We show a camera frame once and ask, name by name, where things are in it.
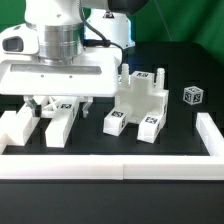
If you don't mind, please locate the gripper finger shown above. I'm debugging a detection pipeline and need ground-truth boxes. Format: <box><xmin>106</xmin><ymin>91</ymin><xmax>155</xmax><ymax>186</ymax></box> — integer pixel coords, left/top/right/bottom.
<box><xmin>23</xmin><ymin>95</ymin><xmax>38</xmax><ymax>117</ymax></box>
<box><xmin>82</xmin><ymin>97</ymin><xmax>93</xmax><ymax>118</ymax></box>

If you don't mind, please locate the white chair side bar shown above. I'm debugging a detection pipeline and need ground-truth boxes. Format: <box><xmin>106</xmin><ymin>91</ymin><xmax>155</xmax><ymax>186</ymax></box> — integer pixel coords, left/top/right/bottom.
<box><xmin>0</xmin><ymin>111</ymin><xmax>16</xmax><ymax>155</ymax></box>

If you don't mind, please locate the white chair back part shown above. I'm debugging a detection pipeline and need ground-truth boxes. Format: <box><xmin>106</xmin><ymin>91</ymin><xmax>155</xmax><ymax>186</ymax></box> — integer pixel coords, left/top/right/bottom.
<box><xmin>6</xmin><ymin>96</ymin><xmax>84</xmax><ymax>148</ymax></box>

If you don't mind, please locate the white tagged cube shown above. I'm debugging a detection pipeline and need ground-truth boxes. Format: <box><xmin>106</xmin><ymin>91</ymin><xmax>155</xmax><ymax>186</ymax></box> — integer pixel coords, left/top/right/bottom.
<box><xmin>183</xmin><ymin>86</ymin><xmax>204</xmax><ymax>105</ymax></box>

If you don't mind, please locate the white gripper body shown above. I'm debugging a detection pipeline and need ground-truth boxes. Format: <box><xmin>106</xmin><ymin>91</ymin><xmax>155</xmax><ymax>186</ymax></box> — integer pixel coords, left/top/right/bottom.
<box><xmin>0</xmin><ymin>24</ymin><xmax>121</xmax><ymax>97</ymax></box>

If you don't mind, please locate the white chair seat part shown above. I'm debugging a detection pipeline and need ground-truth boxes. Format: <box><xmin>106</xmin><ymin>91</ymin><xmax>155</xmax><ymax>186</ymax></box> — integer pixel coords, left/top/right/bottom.
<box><xmin>114</xmin><ymin>63</ymin><xmax>170</xmax><ymax>124</ymax></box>

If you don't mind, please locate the white U-shaped fence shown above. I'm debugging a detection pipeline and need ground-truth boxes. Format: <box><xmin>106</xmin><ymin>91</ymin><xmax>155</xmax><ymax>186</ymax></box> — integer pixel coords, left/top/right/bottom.
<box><xmin>0</xmin><ymin>113</ymin><xmax>224</xmax><ymax>180</ymax></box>

